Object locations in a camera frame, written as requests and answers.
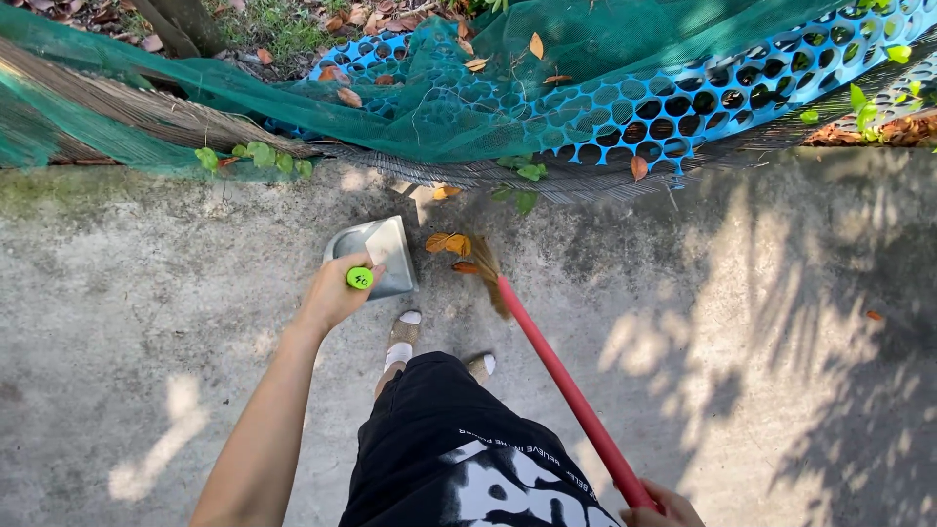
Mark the person's left hand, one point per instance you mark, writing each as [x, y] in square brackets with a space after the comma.
[331, 291]

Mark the person's right hand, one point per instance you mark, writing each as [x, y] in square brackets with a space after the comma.
[662, 510]

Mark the person's left sandal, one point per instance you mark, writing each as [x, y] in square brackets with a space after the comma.
[402, 338]

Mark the person's sandal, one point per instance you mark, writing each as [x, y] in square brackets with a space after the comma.
[402, 338]
[482, 365]

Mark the orange-brown dry leaf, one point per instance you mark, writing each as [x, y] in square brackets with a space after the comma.
[465, 268]

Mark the small yellow dry leaf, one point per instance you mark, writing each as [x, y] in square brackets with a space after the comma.
[446, 192]

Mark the green vine leaves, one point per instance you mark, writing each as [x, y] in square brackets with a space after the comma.
[252, 156]

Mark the person's right sandal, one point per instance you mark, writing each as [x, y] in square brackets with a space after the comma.
[482, 365]

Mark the person's black printed shirt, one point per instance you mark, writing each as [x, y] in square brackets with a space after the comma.
[461, 454]

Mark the green mesh net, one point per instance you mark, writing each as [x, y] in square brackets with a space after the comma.
[439, 88]

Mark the weathered wooden plank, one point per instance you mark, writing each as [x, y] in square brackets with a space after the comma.
[124, 110]

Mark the tree trunk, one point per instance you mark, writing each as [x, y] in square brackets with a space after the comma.
[176, 26]

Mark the brown dry leaf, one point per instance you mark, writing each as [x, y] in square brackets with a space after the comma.
[639, 168]

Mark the blue perforated plastic fence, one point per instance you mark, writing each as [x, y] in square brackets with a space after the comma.
[659, 102]

